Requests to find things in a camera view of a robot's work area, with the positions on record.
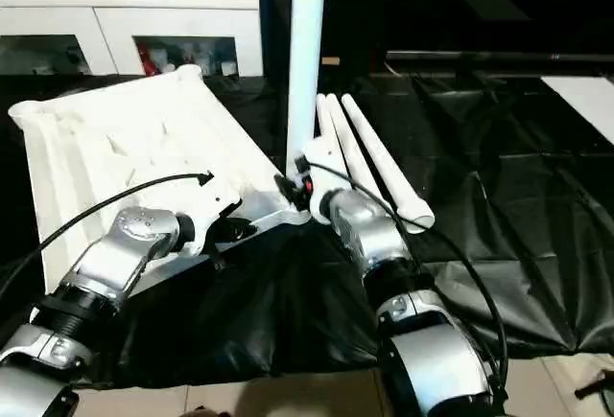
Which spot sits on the white plastic table leg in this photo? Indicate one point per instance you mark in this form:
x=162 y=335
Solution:
x=347 y=139
x=379 y=148
x=307 y=53
x=321 y=115

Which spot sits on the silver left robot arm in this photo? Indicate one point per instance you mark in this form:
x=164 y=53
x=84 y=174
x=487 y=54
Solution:
x=139 y=230

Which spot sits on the white cabinet with glass doors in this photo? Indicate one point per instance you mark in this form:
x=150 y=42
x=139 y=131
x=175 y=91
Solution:
x=144 y=19

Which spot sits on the white plastic table top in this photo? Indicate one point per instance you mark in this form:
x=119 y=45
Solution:
x=120 y=148

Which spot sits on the small tan label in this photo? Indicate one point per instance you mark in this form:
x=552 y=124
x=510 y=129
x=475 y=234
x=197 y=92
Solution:
x=331 y=60

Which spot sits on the black stick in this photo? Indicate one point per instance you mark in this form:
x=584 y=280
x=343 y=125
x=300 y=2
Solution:
x=595 y=383

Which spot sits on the flat white board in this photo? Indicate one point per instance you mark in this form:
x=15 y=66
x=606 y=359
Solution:
x=585 y=100

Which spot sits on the black mat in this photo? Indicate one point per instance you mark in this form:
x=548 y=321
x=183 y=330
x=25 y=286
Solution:
x=479 y=196

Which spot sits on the long black bar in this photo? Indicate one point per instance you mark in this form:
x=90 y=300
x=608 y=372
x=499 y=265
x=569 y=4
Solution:
x=479 y=56

